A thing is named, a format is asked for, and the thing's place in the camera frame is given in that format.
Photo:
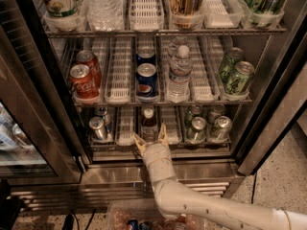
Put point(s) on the front silver blue can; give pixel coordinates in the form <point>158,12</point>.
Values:
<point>97,125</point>

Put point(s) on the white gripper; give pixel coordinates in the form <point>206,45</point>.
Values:
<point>155,151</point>

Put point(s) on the rear blue pepsi can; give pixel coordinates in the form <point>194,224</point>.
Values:
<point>145,55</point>

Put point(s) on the rear silver blue can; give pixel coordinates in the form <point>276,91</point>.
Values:
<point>103,112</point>

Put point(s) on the black plug left floor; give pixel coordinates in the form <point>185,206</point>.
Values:
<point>71,222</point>

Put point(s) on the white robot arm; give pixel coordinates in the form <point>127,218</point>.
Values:
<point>174,198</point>

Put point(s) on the blue can in bin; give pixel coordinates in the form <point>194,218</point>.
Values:
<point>133,224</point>

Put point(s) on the front green soda can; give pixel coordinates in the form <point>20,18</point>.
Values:
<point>239,78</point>

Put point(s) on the red cola can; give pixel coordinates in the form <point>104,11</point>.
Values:
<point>83,81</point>
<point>89,58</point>

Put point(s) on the front clear water bottle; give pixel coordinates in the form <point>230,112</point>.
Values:
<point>180,68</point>

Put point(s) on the clear plastic bin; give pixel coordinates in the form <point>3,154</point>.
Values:
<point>149,218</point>

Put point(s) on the fridge door right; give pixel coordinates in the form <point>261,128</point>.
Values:
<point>279,95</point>

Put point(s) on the front red cola can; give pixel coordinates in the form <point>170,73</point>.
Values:
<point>83,81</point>

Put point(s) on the silver blue can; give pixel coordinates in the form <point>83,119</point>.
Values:
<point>103,112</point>
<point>97,125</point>

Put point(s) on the brown tea bottle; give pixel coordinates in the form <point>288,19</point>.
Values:
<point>186,14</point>

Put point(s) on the front blue pepsi can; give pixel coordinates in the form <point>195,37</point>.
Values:
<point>146,76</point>

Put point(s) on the rear left green can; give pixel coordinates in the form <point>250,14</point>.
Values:
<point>192,112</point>

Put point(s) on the front right green can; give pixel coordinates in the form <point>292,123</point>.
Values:
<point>220,128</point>

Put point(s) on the blue pepsi can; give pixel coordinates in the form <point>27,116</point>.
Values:
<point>146,76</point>
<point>145,55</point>

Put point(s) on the rear right green can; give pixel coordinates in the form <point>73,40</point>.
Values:
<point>214,111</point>

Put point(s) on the brown bottle white cap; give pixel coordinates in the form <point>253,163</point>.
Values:
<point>149,128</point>

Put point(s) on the front left green can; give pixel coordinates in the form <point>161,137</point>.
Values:
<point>195,133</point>

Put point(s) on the green white 7up bottle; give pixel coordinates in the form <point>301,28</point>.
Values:
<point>61,8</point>

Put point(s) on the green soda can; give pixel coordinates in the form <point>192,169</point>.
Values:
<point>231,57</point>
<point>239,78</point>

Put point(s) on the fridge glass door left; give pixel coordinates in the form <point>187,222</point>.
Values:
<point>33,91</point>

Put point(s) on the rear green soda can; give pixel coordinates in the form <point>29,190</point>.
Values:
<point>231,57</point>

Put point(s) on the steel fridge base grille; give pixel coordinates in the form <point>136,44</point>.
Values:
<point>102,185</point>

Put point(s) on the rear red cola can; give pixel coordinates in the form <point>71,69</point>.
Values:
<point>89,58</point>

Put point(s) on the brown bottle in bin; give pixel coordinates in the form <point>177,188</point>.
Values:
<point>180,223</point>

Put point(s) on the large clear water bottle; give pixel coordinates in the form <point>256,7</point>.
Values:
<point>105,15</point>

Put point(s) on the rear clear water bottle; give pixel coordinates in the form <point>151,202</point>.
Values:
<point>175,43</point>

